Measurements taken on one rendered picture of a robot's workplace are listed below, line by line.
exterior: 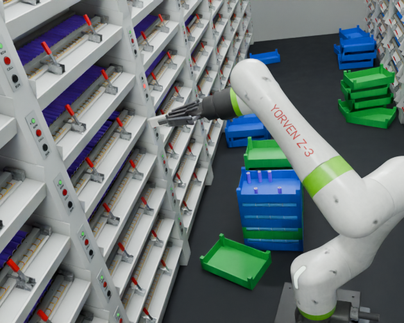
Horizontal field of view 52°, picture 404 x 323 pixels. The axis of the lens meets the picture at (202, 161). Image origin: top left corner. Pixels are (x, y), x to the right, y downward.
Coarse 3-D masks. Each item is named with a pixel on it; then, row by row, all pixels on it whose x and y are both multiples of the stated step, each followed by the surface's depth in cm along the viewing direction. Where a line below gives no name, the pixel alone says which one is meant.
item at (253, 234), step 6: (300, 228) 206; (246, 234) 216; (252, 234) 215; (258, 234) 214; (264, 234) 213; (270, 234) 212; (276, 234) 212; (282, 234) 211; (288, 234) 210; (294, 234) 209; (300, 234) 208
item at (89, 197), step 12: (120, 108) 172; (132, 108) 171; (144, 108) 170; (132, 120) 168; (144, 120) 170; (132, 132) 162; (108, 144) 153; (120, 144) 154; (132, 144) 160; (108, 156) 147; (120, 156) 148; (108, 168) 142; (84, 180) 135; (108, 180) 140; (84, 192) 131; (96, 192) 132; (84, 204) 122; (96, 204) 133
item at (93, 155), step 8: (112, 128) 157; (104, 136) 153; (104, 144) 150; (96, 152) 144; (80, 168) 136; (88, 168) 139; (72, 176) 132; (80, 176) 134; (72, 184) 130; (80, 184) 132
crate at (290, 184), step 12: (240, 180) 212; (252, 180) 218; (264, 180) 216; (276, 180) 215; (288, 180) 213; (240, 192) 202; (252, 192) 210; (264, 192) 208; (276, 192) 206; (288, 192) 205; (300, 192) 198
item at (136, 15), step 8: (128, 0) 172; (136, 0) 172; (144, 0) 181; (152, 0) 183; (160, 0) 195; (128, 8) 158; (136, 8) 171; (144, 8) 174; (152, 8) 185; (136, 16) 165; (144, 16) 176; (136, 24) 168
